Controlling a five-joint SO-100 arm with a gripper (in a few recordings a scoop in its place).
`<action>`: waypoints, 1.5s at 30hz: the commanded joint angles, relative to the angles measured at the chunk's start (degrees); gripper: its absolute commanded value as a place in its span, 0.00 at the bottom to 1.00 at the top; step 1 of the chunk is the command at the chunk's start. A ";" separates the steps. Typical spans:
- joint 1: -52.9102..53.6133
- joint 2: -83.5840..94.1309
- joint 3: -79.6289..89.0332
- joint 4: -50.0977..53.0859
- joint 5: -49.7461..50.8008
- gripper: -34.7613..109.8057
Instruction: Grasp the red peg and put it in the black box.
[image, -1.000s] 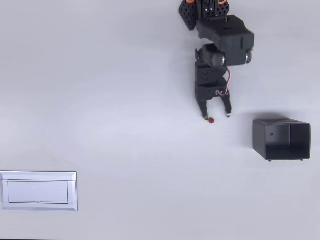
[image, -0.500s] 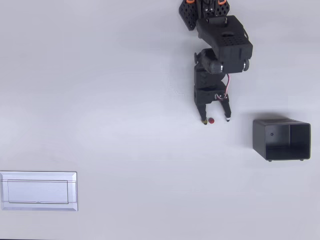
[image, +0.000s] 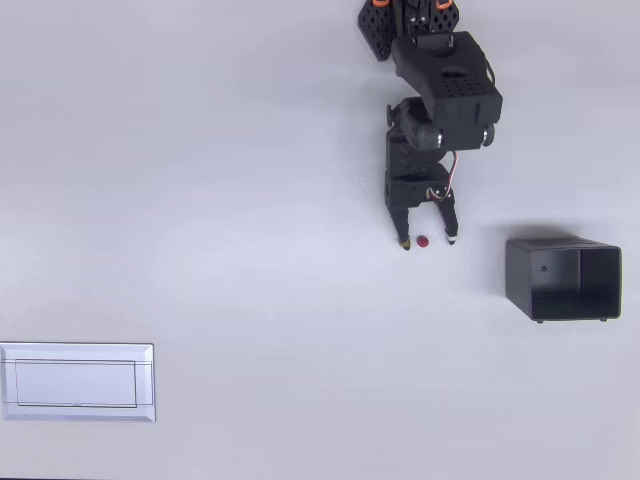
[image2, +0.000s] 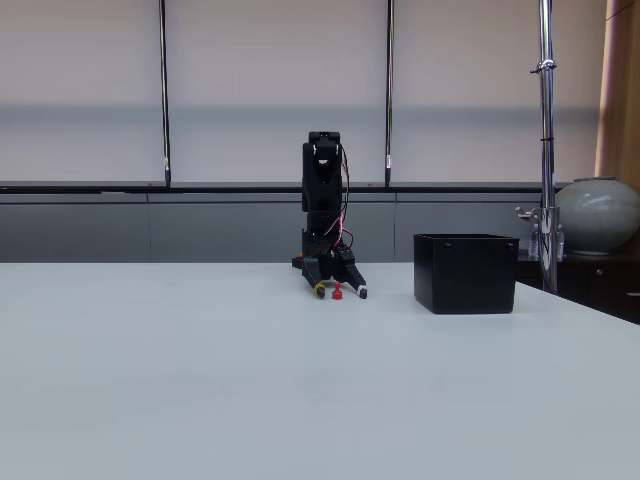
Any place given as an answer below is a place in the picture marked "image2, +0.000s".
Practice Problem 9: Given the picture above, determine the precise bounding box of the black window sill ledge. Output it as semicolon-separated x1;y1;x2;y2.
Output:
0;180;576;196

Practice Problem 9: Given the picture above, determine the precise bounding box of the chrome pole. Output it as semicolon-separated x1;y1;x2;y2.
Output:
529;0;561;294

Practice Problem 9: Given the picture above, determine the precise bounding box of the grey low cabinet row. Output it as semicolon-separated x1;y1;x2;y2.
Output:
0;192;547;265

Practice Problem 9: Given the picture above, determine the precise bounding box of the black open box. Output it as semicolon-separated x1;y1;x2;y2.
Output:
412;233;520;316

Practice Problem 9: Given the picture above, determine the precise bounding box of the black window mullion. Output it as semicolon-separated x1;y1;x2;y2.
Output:
383;0;397;188

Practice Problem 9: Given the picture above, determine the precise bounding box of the dark side cabinet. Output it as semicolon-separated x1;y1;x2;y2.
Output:
514;249;640;326

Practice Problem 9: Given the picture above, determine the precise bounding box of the white roller blind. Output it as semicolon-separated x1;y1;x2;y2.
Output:
0;0;166;184
164;0;390;185
390;0;609;186

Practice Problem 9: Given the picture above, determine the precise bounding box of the brown wooden wall panel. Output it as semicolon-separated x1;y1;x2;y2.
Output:
594;0;640;181

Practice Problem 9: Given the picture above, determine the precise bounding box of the grey round vase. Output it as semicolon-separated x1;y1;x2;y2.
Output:
553;175;640;257

